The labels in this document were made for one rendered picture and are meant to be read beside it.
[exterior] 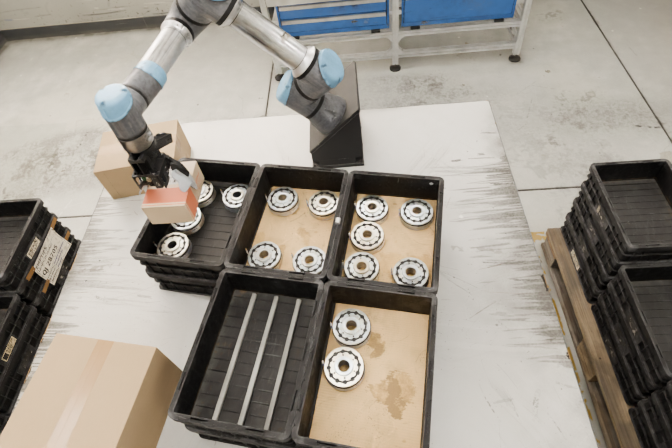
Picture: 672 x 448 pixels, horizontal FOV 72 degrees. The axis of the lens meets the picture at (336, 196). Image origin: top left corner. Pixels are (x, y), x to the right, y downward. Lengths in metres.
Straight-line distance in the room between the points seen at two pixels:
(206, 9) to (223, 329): 0.90
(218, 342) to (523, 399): 0.84
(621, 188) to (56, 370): 2.06
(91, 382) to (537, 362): 1.18
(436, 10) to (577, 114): 1.09
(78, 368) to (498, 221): 1.33
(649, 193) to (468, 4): 1.66
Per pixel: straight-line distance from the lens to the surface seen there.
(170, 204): 1.30
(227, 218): 1.59
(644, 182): 2.27
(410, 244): 1.44
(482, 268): 1.57
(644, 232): 2.10
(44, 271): 2.39
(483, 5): 3.30
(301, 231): 1.49
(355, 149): 1.75
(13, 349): 2.29
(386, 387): 1.26
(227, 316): 1.40
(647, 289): 2.10
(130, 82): 1.18
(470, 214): 1.68
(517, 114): 3.15
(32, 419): 1.45
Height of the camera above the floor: 2.04
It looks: 51 degrees down
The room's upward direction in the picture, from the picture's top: 9 degrees counter-clockwise
